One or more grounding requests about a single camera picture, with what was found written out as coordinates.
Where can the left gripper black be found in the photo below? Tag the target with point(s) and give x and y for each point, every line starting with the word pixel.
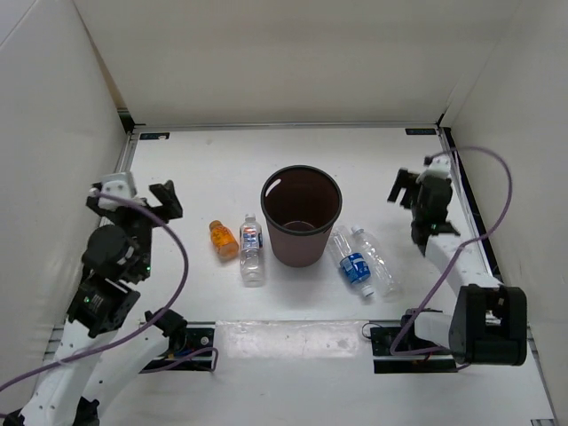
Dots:
pixel 166 193

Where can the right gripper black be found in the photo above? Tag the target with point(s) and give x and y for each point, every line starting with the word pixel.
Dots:
pixel 406 180

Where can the clear unlabeled plastic bottle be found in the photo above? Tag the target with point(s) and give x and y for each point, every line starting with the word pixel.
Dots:
pixel 370 248

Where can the orange juice bottle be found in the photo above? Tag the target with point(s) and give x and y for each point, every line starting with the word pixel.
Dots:
pixel 224 243

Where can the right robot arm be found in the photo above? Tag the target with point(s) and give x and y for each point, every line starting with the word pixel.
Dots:
pixel 489 323

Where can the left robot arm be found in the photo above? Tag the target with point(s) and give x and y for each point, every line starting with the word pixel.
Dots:
pixel 92 363

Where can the brown plastic bin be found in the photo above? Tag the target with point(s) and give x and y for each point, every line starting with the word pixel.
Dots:
pixel 300 204

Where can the right blue corner sticker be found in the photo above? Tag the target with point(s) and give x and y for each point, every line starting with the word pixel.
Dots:
pixel 420 131

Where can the blue corner sticker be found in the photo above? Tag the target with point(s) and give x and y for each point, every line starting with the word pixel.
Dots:
pixel 154 136
pixel 420 131

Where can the left blue corner sticker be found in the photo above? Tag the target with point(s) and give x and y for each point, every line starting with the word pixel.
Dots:
pixel 154 136

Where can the clear bottle orange blue label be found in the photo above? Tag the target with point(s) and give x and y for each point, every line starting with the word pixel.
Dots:
pixel 251 252

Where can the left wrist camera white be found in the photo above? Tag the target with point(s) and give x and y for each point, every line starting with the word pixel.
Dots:
pixel 119 185

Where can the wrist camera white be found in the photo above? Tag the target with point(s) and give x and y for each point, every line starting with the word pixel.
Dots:
pixel 119 185
pixel 437 166

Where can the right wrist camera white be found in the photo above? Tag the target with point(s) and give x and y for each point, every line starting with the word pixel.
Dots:
pixel 437 166

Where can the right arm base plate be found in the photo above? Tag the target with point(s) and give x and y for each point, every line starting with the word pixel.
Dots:
pixel 414 355

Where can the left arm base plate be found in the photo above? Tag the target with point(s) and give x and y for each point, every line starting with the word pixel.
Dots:
pixel 194 354

